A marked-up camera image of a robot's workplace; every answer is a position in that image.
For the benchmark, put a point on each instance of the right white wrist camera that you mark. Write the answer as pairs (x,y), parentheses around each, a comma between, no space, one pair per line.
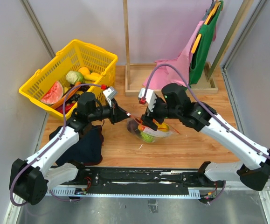
(147,96)

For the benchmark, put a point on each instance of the red chili pepper toy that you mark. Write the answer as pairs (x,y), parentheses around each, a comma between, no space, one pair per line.
(66,109)

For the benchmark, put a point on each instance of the right wooden rack post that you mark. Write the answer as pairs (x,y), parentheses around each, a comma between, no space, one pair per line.
(236,24)

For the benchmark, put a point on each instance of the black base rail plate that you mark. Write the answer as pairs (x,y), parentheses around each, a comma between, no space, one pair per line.
(142,181)

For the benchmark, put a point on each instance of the green garment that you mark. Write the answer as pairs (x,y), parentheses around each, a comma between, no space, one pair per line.
(201,46)

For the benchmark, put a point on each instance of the pink garment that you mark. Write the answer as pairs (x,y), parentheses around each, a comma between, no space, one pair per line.
(165,75)

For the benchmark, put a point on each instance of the wooden clothes rack base tray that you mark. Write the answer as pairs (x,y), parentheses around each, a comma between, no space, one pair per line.
(136,74)

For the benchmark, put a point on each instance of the yellow lemon toy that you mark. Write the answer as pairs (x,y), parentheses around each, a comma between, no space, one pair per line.
(84,71)

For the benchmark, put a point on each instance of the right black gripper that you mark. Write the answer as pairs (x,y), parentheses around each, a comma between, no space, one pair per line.
(148,121)

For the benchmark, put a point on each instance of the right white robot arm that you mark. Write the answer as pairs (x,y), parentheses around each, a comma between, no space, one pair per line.
(253,168)

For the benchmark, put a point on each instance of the black grape bunch toy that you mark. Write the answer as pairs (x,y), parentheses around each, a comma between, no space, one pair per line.
(73,99)

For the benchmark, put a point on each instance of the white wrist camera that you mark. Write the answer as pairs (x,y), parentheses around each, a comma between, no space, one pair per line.
(147,96)
(109,94)

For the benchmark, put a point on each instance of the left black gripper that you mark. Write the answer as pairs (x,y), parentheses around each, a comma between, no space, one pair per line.
(117,114)

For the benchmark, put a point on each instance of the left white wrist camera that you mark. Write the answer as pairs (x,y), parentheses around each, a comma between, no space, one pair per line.
(109,94)

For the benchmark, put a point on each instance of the orange carrot toy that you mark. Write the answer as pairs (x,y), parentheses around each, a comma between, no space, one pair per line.
(67,96)

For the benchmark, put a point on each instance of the dark navy folded cloth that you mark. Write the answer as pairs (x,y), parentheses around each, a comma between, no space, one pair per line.
(88,150)

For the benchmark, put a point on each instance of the watermelon slice toy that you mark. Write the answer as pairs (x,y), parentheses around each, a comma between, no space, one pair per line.
(54,94)

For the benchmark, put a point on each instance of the clear zip top bag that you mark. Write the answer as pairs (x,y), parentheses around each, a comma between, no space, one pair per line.
(157,134)

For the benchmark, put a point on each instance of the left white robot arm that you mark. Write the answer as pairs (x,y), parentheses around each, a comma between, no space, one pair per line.
(33,177)

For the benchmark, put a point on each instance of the orange fruit toy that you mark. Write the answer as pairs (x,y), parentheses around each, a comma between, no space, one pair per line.
(141,127)

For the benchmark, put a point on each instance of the purple mangosteen toy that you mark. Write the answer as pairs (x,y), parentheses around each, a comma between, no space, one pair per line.
(132,127)

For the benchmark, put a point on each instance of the green custard apple toy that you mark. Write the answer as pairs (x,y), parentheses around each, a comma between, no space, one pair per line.
(146,137)

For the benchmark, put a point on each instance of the yellow plastic shopping basket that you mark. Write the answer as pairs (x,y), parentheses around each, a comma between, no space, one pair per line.
(74,55)

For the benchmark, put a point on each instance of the left wooden rack post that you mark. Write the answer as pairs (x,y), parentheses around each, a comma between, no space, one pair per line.
(127,45)

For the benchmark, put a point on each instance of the yellow banana bunch toy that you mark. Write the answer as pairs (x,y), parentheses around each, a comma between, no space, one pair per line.
(163,127)

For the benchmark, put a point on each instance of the green cabbage toy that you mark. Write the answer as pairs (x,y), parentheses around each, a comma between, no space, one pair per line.
(74,76)

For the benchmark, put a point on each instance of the wooden rack post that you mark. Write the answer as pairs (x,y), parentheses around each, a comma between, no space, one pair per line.
(127,45)
(236,24)

